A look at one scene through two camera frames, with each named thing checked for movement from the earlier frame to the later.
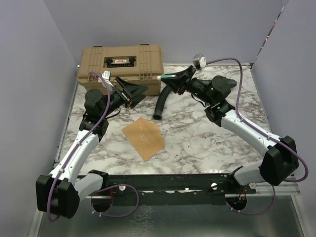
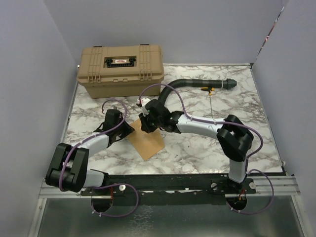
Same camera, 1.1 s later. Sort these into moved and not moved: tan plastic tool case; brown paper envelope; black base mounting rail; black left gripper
Moved: black left gripper
Not moved: tan plastic tool case; black base mounting rail; brown paper envelope
